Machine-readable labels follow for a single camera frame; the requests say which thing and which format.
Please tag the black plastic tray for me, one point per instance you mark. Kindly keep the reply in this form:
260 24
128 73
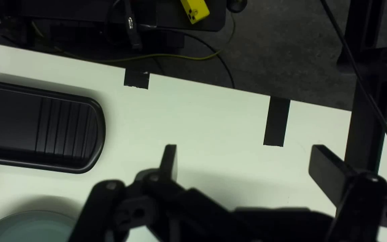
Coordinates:
37 125

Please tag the long black tape strip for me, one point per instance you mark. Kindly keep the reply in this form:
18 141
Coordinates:
276 121

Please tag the black equipment cart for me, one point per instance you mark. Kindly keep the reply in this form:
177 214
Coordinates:
68 14

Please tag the grey round plate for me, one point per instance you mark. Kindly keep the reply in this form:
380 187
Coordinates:
24 229

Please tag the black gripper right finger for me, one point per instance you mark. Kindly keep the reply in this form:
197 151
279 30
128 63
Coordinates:
330 172

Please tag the short black tape strip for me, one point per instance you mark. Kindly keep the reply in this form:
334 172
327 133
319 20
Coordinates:
136 77

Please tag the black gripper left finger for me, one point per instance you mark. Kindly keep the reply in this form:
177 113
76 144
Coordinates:
169 162

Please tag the black metal stand post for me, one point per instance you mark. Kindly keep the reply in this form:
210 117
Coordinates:
373 112

